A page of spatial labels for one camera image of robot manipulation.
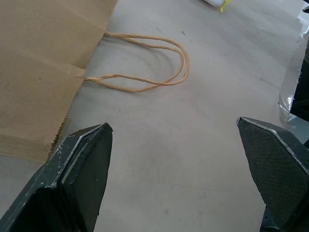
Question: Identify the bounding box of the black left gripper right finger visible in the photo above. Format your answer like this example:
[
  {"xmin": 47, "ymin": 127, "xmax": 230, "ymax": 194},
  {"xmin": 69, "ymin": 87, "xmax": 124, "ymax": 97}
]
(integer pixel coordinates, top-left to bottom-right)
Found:
[{"xmin": 236, "ymin": 116, "xmax": 309, "ymax": 232}]

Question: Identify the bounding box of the white and yellow object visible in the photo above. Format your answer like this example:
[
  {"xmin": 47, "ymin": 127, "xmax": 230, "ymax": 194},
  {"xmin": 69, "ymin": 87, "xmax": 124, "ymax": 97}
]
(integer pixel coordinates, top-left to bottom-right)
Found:
[{"xmin": 202, "ymin": 0, "xmax": 234, "ymax": 13}]

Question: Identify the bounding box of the brown paper bag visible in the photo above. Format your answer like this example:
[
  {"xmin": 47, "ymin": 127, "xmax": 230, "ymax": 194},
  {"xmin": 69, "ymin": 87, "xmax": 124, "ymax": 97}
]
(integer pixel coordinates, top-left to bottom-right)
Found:
[{"xmin": 0, "ymin": 0, "xmax": 190, "ymax": 161}]

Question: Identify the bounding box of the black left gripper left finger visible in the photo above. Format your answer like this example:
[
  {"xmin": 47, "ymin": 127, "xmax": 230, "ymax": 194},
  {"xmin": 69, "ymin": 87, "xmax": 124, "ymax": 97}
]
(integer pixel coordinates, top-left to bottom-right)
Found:
[{"xmin": 0, "ymin": 122, "xmax": 113, "ymax": 232}]

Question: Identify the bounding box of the clear plastic packet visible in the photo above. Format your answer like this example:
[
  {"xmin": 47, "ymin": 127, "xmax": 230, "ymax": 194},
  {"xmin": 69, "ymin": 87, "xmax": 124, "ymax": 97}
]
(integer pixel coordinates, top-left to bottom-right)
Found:
[{"xmin": 277, "ymin": 6, "xmax": 309, "ymax": 126}]

